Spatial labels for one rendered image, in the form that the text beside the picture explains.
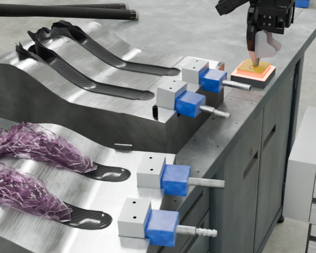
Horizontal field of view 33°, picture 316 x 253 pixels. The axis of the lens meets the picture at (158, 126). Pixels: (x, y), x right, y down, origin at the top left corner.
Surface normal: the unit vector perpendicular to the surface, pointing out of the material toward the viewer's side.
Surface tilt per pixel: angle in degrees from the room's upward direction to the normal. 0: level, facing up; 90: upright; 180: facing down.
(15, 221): 26
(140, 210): 0
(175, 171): 0
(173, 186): 90
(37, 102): 90
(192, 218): 90
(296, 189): 90
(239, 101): 0
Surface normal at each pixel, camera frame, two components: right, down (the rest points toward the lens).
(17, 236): 0.43, -0.72
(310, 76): -0.04, -0.85
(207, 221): 0.88, 0.22
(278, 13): -0.48, 0.48
